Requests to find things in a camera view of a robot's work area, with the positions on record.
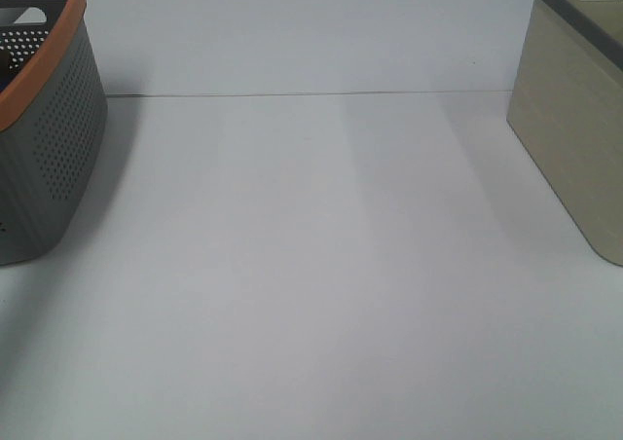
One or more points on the beige basket grey rim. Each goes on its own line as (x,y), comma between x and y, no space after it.
(566,109)

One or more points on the grey perforated basket orange rim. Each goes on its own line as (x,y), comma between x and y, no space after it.
(53,116)

